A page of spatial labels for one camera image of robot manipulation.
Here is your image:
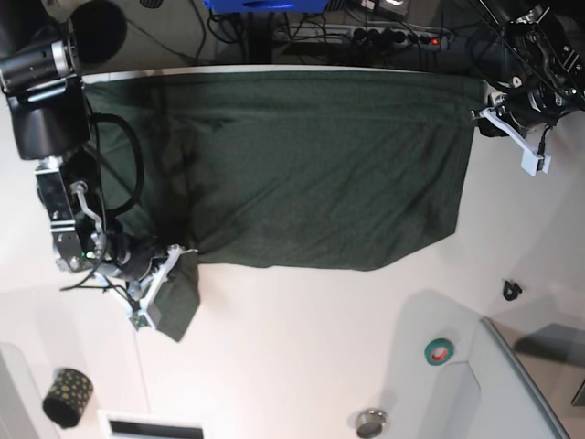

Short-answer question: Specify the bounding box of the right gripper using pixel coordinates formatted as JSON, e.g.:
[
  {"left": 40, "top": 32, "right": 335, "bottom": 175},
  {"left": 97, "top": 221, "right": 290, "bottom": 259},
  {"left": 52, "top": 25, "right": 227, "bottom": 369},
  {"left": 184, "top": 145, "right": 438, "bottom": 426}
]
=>
[{"left": 98, "top": 232, "right": 165, "bottom": 327}]

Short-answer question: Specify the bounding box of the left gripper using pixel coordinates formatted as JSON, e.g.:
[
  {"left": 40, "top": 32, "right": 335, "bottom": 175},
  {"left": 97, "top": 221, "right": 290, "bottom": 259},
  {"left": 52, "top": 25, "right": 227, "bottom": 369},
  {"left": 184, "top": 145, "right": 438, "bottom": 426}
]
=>
[{"left": 474, "top": 89, "right": 571, "bottom": 138}]

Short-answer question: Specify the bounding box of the dark green t-shirt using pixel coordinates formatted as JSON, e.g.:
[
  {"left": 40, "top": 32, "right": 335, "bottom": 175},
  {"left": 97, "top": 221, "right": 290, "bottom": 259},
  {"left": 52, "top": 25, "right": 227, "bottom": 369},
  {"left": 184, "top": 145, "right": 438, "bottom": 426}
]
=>
[{"left": 85, "top": 70, "right": 485, "bottom": 341}]

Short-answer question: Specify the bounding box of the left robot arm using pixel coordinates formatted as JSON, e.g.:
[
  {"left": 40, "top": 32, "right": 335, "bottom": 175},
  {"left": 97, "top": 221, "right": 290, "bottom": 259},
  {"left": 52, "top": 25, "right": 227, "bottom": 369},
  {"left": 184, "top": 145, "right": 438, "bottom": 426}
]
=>
[{"left": 466, "top": 1, "right": 584, "bottom": 135}]

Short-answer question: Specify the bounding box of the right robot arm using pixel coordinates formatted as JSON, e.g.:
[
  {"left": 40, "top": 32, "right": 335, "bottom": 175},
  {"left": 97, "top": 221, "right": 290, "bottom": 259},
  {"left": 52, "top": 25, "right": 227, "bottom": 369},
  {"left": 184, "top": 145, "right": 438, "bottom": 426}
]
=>
[{"left": 1, "top": 1, "right": 181, "bottom": 328}]

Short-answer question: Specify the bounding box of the white power strip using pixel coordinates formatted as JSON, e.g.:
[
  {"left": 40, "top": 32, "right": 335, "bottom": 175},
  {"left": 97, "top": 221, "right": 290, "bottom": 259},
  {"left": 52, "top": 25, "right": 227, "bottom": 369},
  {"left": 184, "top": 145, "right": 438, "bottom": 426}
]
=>
[{"left": 282, "top": 23, "right": 454, "bottom": 51}]

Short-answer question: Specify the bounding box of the black gold dotted cup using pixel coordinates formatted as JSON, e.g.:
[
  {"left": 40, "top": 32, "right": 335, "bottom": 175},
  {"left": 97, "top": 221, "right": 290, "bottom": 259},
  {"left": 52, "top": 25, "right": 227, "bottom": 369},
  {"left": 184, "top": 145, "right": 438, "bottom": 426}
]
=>
[{"left": 42, "top": 369, "right": 94, "bottom": 429}]

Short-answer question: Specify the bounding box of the white slotted tray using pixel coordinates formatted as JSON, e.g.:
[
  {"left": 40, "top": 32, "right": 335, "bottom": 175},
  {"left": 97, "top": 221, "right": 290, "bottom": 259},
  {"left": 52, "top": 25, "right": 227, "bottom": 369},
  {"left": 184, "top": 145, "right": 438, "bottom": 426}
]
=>
[{"left": 98, "top": 410, "right": 207, "bottom": 439}]

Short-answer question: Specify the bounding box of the small black clip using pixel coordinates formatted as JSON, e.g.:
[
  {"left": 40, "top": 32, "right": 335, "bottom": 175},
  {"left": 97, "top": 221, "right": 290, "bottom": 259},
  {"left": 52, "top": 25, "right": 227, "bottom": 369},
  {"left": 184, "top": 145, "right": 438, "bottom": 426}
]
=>
[{"left": 502, "top": 280, "right": 523, "bottom": 302}]

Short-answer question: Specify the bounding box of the green tape roll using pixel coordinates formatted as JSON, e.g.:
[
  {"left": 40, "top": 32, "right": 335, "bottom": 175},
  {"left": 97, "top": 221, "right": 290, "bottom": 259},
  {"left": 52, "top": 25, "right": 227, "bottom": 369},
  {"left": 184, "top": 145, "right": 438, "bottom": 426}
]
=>
[{"left": 424, "top": 337, "right": 455, "bottom": 366}]

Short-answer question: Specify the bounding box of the round metal tin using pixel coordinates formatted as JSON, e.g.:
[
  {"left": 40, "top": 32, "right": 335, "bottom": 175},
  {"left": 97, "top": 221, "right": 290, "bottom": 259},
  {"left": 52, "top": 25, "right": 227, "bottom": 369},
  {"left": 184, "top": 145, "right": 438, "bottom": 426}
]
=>
[{"left": 355, "top": 408, "right": 388, "bottom": 439}]

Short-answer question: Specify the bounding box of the black round stand base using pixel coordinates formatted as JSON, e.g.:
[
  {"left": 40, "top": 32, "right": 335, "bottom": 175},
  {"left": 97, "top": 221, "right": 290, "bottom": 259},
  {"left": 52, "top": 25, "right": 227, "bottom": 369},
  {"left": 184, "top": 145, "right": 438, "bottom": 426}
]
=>
[{"left": 70, "top": 1, "right": 127, "bottom": 65}]

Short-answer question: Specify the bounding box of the blue box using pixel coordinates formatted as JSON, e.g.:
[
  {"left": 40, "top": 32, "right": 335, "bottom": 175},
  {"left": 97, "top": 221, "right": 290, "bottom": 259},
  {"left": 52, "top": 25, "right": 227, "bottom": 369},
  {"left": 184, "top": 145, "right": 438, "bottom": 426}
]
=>
[{"left": 203, "top": 0, "right": 328, "bottom": 14}]

